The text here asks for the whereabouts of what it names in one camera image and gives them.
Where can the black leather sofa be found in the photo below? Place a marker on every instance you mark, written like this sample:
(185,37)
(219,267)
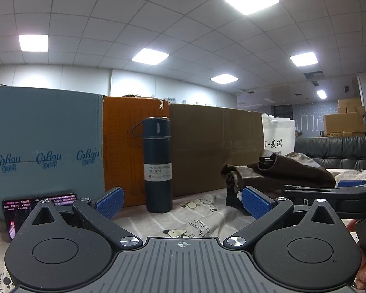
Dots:
(332,151)

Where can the black smartphone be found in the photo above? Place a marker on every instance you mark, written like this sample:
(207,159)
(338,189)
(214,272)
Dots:
(21,207)

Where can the dark brown garment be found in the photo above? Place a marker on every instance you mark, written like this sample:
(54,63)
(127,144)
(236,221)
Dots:
(292,169)

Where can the dark blue vacuum bottle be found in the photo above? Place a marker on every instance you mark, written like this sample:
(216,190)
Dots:
(157,158)

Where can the white bag with black print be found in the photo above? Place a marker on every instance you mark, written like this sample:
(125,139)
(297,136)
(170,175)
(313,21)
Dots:
(279,131)

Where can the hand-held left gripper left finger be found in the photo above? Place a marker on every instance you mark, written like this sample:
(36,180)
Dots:
(111,203)

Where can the orange cardboard box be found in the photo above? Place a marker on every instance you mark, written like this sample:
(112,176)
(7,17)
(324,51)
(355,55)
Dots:
(122,146)

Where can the small stacked cardboard box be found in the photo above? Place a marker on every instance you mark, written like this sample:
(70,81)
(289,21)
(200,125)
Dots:
(349,105)

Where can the blue cardboard box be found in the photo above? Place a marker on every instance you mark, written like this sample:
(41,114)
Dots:
(48,128)

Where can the cartoon printed bed sheet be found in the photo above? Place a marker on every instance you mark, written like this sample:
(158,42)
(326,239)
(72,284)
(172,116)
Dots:
(195,219)

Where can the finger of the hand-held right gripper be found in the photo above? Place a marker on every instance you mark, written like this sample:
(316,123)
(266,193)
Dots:
(353,200)
(350,183)

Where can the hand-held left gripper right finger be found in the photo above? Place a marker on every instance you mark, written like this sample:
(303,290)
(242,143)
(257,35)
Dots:
(256,203)

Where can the large stacked cardboard box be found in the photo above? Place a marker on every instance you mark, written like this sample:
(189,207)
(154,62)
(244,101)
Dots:
(343,123)

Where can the brown cardboard box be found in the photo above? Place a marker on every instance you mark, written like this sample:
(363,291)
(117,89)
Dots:
(207,146)

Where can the person's right hand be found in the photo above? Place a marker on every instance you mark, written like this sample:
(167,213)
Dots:
(363,276)

